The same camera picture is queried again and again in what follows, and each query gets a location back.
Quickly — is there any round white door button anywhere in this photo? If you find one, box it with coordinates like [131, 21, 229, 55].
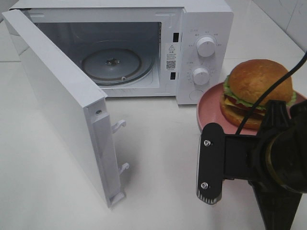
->
[189, 90, 203, 103]

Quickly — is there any lower white timer knob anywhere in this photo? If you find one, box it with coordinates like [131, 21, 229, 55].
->
[192, 68, 209, 85]

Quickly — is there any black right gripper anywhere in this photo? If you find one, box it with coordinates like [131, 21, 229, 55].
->
[249, 101, 307, 230]

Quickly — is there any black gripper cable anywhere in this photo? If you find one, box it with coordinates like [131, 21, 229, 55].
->
[235, 50, 307, 136]

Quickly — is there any white microwave door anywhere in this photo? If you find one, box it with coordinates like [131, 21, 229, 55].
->
[3, 10, 129, 207]

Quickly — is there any pink round plate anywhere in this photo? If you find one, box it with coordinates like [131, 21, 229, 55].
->
[196, 82, 307, 135]

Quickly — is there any white microwave oven body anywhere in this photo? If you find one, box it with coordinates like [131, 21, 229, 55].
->
[8, 0, 234, 104]

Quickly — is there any upper white power knob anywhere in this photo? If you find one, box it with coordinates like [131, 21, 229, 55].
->
[196, 36, 215, 58]

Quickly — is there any white warning label sticker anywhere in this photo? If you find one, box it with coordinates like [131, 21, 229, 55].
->
[165, 43, 178, 71]

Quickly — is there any burger with lettuce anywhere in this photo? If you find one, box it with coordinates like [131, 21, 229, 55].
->
[220, 59, 296, 130]

